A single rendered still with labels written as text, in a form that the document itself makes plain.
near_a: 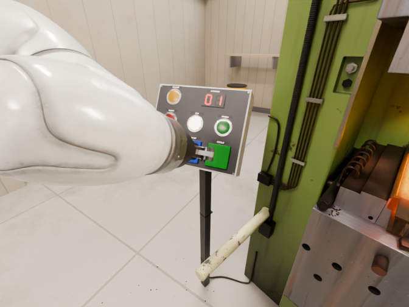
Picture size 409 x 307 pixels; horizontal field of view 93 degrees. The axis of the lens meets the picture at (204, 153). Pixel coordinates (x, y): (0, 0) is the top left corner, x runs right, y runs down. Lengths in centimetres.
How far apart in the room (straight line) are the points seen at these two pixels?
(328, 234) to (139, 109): 60
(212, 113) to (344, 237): 51
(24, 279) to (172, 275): 96
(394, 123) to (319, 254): 61
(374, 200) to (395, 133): 48
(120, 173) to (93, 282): 148
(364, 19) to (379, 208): 48
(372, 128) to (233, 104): 65
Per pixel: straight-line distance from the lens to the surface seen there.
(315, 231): 69
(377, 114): 108
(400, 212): 58
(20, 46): 27
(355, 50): 72
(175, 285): 150
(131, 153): 18
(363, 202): 67
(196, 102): 69
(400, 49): 57
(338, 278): 77
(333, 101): 74
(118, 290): 156
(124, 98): 19
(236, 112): 64
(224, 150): 62
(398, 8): 58
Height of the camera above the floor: 131
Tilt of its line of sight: 28 degrees down
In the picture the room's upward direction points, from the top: straight up
